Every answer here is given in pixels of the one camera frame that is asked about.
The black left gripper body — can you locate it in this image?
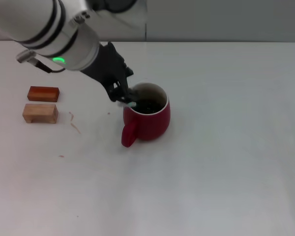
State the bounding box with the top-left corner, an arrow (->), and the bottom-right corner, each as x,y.
80,41 -> 134,93

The blue handled metal spoon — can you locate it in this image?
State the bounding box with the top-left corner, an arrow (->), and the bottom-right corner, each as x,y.
115,100 -> 139,109

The red ceramic coffee cup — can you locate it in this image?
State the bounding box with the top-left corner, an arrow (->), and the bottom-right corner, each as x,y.
121,82 -> 171,148

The dark reddish wooden block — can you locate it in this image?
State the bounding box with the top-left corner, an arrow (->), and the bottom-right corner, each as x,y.
27,86 -> 60,102

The light wooden block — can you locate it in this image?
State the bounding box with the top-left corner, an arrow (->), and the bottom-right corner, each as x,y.
22,103 -> 59,124

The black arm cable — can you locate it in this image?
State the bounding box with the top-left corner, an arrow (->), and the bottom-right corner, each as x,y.
15,49 -> 66,74

